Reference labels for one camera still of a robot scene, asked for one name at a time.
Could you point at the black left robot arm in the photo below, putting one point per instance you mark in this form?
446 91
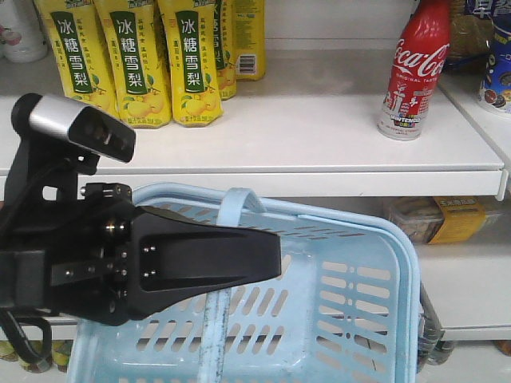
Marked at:
108 260

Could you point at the white shelf unit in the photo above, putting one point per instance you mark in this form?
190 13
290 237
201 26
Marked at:
308 130

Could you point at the blue oreo cup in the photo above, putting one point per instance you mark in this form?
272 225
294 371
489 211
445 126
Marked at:
494 90

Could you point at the white peach drink bottle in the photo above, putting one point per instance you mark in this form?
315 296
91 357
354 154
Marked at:
21 32

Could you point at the boxed snack yellow label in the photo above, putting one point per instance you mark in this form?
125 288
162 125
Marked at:
444 219

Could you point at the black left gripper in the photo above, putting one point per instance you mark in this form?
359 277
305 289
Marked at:
68 256

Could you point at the clear water bottle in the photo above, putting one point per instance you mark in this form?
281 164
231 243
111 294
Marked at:
432 350

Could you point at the light blue plastic basket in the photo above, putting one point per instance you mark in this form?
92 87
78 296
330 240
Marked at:
344 309

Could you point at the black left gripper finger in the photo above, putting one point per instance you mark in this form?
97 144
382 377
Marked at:
174 258

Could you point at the yellow pear drink bottle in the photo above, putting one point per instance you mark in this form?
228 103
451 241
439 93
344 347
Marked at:
78 43
134 34
188 27

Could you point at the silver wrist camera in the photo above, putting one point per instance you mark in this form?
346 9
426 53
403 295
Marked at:
84 126

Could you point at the red coca-cola bottle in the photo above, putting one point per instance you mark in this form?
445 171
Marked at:
419 57

